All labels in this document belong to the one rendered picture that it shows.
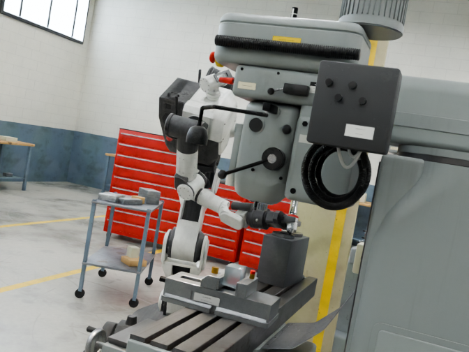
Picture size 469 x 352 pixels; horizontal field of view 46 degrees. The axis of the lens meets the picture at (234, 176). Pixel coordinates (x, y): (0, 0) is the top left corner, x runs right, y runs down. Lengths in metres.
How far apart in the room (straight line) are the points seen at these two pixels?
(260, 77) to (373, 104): 0.46
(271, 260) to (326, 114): 0.91
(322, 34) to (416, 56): 9.32
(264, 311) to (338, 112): 0.63
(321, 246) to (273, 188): 1.86
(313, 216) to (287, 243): 1.41
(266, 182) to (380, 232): 0.39
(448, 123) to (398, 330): 0.58
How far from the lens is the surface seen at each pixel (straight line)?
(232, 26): 1.80
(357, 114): 1.41
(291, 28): 1.74
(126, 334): 2.04
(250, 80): 1.75
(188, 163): 2.31
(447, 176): 1.57
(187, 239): 2.48
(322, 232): 3.56
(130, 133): 7.34
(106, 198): 4.82
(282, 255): 2.17
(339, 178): 1.66
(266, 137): 1.74
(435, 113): 1.66
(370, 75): 1.42
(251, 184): 1.76
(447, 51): 11.01
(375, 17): 1.73
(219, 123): 2.34
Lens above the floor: 1.47
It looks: 3 degrees down
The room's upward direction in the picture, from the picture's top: 10 degrees clockwise
